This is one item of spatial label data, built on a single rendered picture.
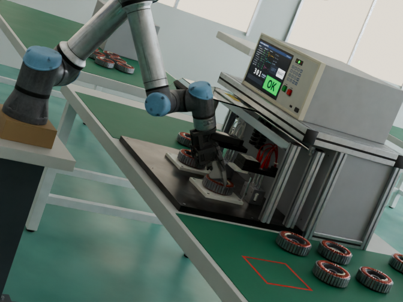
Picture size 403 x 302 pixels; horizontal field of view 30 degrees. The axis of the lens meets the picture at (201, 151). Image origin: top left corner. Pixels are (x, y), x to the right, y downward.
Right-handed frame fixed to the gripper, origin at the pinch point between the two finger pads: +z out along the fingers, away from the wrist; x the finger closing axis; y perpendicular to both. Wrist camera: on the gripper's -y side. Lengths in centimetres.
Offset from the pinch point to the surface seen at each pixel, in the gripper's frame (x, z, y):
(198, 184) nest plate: -0.8, 0.7, 7.1
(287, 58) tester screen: -9.2, -32.4, -34.9
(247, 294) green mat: 70, -4, 22
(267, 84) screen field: -14.9, -22.3, -29.1
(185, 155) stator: -21.6, -1.1, 3.7
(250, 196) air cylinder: 3.0, 9.1, -9.9
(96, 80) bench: -157, 10, 2
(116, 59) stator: -209, 18, -23
